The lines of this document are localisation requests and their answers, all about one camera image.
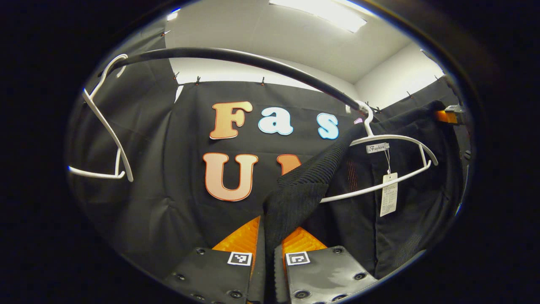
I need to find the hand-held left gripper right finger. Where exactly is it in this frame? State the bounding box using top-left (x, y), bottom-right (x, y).
top-left (272, 227), bottom-right (379, 304)

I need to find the black backdrop cloth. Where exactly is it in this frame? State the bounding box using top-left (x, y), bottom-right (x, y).
top-left (65, 25), bottom-right (464, 271)

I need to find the empty white clothes hanger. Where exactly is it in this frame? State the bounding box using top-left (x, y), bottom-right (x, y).
top-left (67, 54), bottom-right (135, 183)

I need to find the black jacket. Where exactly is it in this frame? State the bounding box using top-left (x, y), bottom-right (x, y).
top-left (262, 100), bottom-right (469, 280)

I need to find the white paper price tag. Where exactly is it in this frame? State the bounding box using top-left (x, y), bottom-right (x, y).
top-left (380, 172), bottom-right (398, 217)

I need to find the white hanger with notches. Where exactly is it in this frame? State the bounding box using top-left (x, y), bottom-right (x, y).
top-left (319, 100), bottom-right (439, 204)

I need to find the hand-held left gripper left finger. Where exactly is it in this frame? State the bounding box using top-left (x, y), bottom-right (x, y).
top-left (162, 215), bottom-right (267, 304)

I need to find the black clothes rail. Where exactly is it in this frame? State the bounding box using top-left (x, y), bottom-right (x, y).
top-left (99, 46), bottom-right (367, 112)

